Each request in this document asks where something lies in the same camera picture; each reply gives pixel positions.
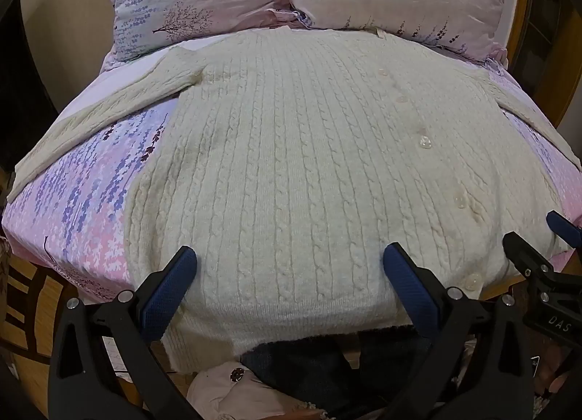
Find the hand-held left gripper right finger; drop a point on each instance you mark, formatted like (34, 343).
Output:
(403, 282)

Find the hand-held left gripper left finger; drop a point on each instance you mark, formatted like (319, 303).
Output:
(169, 282)

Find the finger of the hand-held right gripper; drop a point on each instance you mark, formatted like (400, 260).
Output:
(523, 249)
(561, 222)

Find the pink garment with flower button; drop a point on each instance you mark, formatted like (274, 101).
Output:
(218, 388)

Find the floral bed sheet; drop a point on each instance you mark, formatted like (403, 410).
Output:
(82, 202)

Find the person's dark trousers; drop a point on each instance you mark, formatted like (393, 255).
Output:
(309, 370)

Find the wooden headboard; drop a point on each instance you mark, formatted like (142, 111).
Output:
(518, 15)

